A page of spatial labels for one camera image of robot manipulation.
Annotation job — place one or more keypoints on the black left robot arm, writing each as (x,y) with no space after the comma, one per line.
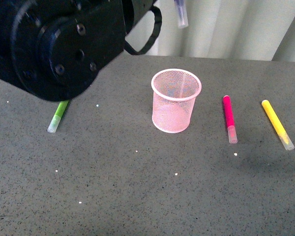
(54,49)

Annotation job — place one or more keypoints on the purple marker pen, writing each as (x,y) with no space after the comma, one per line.
(182,18)

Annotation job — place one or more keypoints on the yellow marker pen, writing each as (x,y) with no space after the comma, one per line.
(277,125)

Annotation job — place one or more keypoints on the pink mesh pen cup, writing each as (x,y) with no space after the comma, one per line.
(174,95)

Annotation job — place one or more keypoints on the green marker pen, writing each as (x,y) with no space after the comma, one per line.
(57,116)

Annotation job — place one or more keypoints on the pink marker pen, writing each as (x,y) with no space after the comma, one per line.
(230,123)

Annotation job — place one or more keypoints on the white curtain backdrop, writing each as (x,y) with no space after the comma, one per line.
(229,29)

